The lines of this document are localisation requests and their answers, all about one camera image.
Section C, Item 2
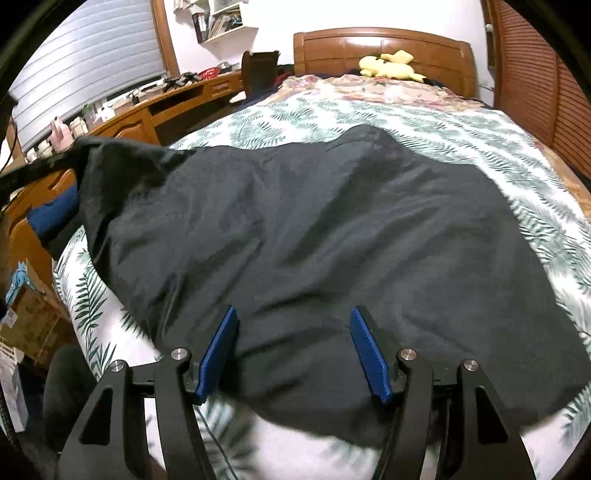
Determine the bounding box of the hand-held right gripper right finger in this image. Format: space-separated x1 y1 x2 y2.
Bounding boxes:
349 305 539 480

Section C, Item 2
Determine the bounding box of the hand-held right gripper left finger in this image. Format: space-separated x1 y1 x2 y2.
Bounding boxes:
58 305 241 480

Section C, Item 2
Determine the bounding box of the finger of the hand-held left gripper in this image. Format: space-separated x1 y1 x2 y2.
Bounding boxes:
0 154 81 198
25 187 83 251

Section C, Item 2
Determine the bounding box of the black jacket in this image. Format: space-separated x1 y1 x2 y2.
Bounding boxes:
74 124 591 448

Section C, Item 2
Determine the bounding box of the pink figurine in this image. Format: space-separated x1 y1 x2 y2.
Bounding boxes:
52 117 75 153

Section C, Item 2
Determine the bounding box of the cardboard box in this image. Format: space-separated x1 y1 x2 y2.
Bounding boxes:
0 261 62 352

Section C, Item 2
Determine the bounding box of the wooden desk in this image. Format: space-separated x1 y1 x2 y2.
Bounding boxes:
0 69 246 298

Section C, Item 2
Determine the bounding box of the grey window blind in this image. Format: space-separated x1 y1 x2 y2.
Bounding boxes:
9 0 169 160

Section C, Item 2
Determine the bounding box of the white storage crate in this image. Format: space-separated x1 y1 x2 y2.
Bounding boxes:
0 342 29 435

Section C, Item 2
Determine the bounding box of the leaf print bedsheet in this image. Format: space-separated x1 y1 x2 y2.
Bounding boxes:
53 88 591 480

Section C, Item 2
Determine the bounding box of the dark wooden chair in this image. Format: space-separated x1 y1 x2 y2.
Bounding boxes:
241 50 282 101

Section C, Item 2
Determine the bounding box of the floral blanket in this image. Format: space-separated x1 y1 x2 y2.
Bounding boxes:
277 74 491 110

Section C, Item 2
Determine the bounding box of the yellow plush toy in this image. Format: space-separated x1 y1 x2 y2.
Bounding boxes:
359 49 426 84

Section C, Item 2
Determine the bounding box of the wooden headboard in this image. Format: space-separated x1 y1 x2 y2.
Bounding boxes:
293 28 477 100

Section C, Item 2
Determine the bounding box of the wooden louvered wardrobe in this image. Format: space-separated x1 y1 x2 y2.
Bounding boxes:
480 0 591 180

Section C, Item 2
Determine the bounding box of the thin black cable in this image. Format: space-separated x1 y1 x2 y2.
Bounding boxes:
196 406 242 480

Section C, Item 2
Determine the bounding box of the white wall shelf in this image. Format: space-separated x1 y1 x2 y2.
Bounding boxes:
173 0 259 45

